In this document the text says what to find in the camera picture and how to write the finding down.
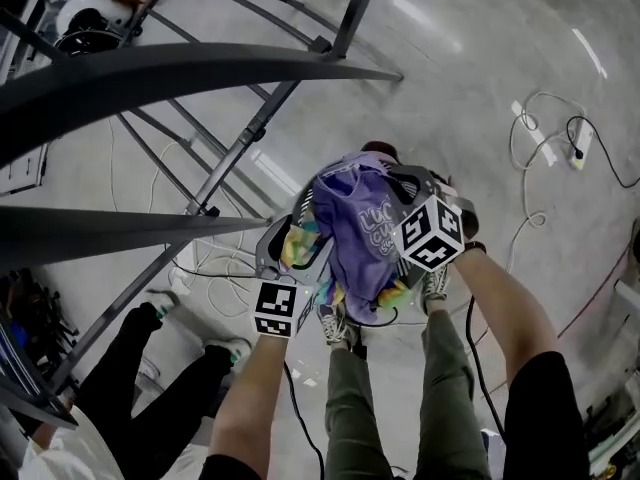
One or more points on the person's sneaker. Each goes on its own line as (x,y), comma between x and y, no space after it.
(435,288)
(332,325)

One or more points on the dark red stool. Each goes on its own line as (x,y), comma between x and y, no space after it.
(380,149)

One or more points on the person's right sneaker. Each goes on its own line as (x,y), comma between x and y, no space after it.
(435,288)

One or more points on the person's left sneaker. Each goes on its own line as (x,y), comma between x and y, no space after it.
(332,325)

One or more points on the rainbow striped garment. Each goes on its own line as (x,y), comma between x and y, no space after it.
(300,245)

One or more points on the person's black t-shirt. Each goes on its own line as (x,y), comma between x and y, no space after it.
(545,418)

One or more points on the white dome-shaped appliance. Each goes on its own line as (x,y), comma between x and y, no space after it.
(85,8)

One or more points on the white drawer cabinet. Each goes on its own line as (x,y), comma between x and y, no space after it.
(22,170)

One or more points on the person's left forearm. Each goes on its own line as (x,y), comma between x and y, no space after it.
(255,393)

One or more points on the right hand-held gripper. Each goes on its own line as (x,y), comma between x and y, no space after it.
(430,233)

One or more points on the black power adapter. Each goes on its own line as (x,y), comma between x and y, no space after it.
(359,349)

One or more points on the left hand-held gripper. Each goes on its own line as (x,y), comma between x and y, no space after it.
(274,308)

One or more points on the grey metal drying rack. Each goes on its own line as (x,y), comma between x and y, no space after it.
(150,68)

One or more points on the person's olive trousers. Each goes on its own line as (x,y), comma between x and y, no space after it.
(440,398)

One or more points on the person's right forearm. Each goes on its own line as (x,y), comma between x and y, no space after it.
(510,313)

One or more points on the purple printed shirt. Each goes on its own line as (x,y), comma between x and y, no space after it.
(355,248)

